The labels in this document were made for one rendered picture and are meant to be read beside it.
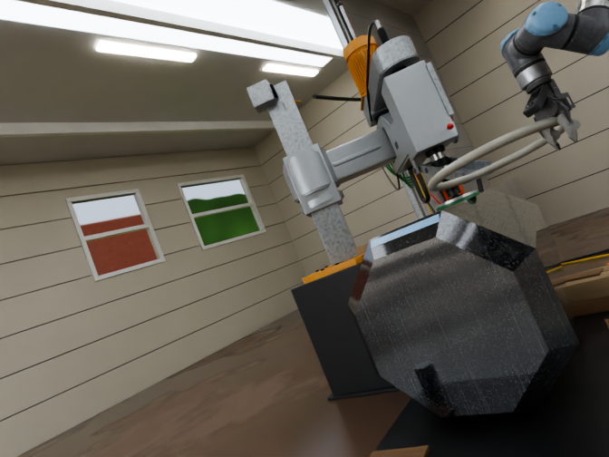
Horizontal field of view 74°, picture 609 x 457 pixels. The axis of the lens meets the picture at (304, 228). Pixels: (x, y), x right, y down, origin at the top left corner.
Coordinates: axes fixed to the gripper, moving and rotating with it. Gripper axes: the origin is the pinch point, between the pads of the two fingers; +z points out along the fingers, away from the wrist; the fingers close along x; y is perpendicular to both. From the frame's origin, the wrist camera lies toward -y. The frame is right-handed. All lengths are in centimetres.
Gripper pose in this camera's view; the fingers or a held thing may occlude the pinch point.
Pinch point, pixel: (564, 142)
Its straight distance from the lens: 143.7
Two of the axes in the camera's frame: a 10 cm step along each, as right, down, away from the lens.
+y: 8.7, -2.8, 4.1
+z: 3.7, 9.2, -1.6
